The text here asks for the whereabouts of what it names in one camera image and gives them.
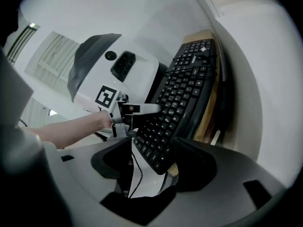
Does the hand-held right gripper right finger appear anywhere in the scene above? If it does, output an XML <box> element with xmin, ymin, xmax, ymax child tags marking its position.
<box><xmin>151</xmin><ymin>137</ymin><xmax>288</xmax><ymax>227</ymax></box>

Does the brown cardboard box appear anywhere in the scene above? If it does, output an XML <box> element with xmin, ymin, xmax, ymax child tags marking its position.
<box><xmin>168</xmin><ymin>29</ymin><xmax>223</xmax><ymax>177</ymax></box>

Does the black metal railing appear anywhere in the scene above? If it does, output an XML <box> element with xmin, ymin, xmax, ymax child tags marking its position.
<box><xmin>6</xmin><ymin>22</ymin><xmax>41</xmax><ymax>64</ymax></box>

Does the white table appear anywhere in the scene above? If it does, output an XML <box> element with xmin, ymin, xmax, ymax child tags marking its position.
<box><xmin>219</xmin><ymin>17</ymin><xmax>264</xmax><ymax>162</ymax></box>

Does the black keyboard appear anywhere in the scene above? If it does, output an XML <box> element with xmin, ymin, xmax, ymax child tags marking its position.
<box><xmin>132</xmin><ymin>38</ymin><xmax>218</xmax><ymax>176</ymax></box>

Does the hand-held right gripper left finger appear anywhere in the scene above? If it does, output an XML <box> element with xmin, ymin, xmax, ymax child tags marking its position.
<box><xmin>44</xmin><ymin>136</ymin><xmax>143</xmax><ymax>227</ymax></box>

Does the white and black service robot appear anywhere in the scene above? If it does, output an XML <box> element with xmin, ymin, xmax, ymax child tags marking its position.
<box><xmin>67</xmin><ymin>33</ymin><xmax>169</xmax><ymax>197</ymax></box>

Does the person's left forearm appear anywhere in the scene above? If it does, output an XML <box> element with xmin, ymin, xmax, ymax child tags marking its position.
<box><xmin>23</xmin><ymin>110</ymin><xmax>115</xmax><ymax>150</ymax></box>

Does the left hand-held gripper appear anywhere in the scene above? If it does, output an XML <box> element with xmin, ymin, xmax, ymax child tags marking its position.
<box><xmin>95</xmin><ymin>85</ymin><xmax>163</xmax><ymax>138</ymax></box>

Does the white ceiling vent panel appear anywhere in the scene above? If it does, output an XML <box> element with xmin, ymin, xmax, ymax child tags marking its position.
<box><xmin>24</xmin><ymin>31</ymin><xmax>81</xmax><ymax>91</ymax></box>

